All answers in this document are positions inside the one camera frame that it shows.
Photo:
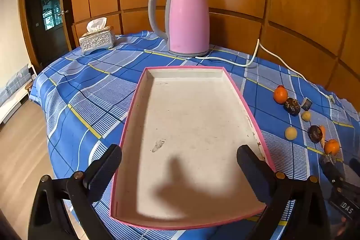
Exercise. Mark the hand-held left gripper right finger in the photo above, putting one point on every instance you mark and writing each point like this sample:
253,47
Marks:
253,169

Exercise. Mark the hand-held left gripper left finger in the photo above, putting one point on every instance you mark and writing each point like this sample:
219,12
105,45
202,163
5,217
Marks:
105,169

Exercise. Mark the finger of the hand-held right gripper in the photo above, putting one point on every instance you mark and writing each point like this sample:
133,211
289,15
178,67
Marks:
332,169
355,165

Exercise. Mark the orange with stem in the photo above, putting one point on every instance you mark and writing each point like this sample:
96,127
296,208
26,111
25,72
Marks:
332,146

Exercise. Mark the carrot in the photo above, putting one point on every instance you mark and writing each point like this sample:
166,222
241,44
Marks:
323,133

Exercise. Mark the dark maroon round mangosteen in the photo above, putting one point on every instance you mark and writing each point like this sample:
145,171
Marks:
314,133

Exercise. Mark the large yellow potato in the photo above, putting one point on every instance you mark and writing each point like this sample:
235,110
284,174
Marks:
291,133

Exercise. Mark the small yellow potato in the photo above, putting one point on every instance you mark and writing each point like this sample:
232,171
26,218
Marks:
306,116

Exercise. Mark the dark slice with beige top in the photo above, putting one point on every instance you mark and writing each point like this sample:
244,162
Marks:
306,104

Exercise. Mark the pink shallow tray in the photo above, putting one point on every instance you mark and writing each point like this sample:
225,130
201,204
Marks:
191,130

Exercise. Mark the small tangerine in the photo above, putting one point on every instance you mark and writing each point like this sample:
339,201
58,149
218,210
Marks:
280,95

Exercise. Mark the blue plaid tablecloth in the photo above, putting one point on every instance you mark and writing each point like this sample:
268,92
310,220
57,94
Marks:
84,105

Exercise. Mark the small wooden stool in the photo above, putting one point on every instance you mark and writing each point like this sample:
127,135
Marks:
29,86

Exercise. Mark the bench with plaid cushion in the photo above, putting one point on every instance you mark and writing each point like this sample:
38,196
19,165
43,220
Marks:
14,88

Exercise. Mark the silver embossed tissue box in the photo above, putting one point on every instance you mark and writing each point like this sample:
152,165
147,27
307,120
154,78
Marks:
97,41

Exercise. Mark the white tissue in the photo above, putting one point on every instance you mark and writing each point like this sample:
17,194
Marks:
97,24

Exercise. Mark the dark door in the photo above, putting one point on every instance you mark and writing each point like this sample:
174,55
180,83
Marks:
36,32

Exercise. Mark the pink electric kettle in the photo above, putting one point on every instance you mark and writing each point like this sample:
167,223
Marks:
188,20

